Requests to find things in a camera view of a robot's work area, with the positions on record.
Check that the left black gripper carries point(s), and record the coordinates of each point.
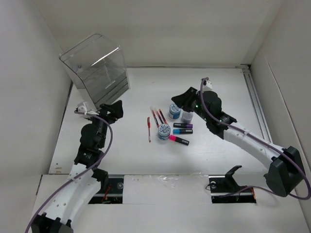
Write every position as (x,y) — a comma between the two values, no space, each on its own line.
(115,110)

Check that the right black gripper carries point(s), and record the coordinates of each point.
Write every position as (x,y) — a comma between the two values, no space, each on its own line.
(183,100)

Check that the clear acrylic drawer organizer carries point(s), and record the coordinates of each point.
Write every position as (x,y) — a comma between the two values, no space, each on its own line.
(97,68)

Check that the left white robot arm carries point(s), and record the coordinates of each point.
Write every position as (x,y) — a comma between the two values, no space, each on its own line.
(61,210)

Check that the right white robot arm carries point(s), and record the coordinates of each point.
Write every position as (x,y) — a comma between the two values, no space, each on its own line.
(284,166)

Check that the blue tape jar upper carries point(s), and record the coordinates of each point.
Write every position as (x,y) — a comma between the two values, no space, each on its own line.
(174,111)

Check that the blue tape jar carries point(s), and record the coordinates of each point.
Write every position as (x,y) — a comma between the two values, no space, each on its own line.
(174,111)
(164,132)

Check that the clear jar purple contents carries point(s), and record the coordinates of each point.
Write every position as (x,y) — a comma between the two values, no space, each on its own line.
(187,117)

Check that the purple highlighter marker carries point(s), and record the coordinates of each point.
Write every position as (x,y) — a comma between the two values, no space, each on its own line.
(183,125)

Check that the red pen right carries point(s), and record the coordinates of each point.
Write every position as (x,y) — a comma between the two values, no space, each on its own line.
(162,116)

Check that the red pen middle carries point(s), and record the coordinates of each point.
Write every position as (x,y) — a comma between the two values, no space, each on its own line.
(159,116)

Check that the red pen lying apart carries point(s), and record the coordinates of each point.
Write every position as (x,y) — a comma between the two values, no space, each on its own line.
(149,129)

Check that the blue highlighter marker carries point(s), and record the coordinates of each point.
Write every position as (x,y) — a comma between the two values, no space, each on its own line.
(182,131)

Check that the red pen white cap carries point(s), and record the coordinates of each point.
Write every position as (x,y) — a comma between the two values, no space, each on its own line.
(154,116)

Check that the blue tape jar lower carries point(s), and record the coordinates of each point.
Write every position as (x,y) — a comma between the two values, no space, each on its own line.
(164,132)

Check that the pink highlighter marker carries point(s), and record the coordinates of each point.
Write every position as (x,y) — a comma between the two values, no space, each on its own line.
(179,140)

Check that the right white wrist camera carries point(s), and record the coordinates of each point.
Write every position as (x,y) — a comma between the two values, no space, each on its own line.
(207,84)

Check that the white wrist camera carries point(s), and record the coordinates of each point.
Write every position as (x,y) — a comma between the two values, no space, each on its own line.
(207,84)
(84,110)

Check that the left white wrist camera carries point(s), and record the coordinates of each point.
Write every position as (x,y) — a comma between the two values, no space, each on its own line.
(84,110)

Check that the right aluminium rail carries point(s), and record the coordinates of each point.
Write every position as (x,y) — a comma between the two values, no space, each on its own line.
(257,106)

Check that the aluminium rail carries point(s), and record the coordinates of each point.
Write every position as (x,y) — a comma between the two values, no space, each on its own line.
(155,189)
(257,106)

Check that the front aluminium rail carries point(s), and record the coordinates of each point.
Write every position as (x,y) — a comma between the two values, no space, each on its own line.
(155,189)

